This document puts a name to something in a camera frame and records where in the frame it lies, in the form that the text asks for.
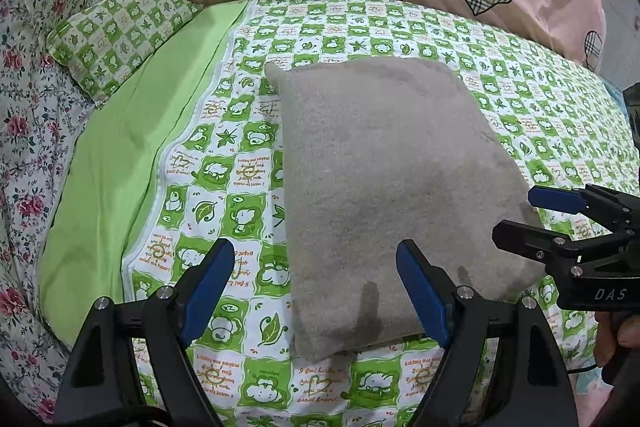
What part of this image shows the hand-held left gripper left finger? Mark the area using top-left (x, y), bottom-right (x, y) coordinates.
top-left (52, 238), bottom-right (236, 427)

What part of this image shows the person's right hand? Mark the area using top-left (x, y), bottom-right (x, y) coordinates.
top-left (594, 311), bottom-right (640, 385)

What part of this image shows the black cable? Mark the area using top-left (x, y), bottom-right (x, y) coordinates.
top-left (567, 358), bottom-right (604, 376)

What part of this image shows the pale printed cloth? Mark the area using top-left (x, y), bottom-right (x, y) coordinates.
top-left (562, 347), bottom-right (618, 427)

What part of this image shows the green checkered pillow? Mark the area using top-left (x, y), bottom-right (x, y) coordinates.
top-left (46, 0), bottom-right (204, 108)

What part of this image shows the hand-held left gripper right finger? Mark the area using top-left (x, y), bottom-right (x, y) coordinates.
top-left (395, 239), bottom-right (581, 427)

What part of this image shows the green checkered bed sheet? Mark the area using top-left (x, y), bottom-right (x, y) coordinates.
top-left (37, 0), bottom-right (640, 427)

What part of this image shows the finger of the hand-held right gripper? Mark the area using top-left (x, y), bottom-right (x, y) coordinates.
top-left (491, 219), bottom-right (583, 265)
top-left (528, 183), bottom-right (640, 230)

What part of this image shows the dark object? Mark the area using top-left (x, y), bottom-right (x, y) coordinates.
top-left (621, 82), bottom-right (640, 160)

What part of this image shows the floral quilt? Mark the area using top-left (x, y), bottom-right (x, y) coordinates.
top-left (0, 0), bottom-right (161, 425)

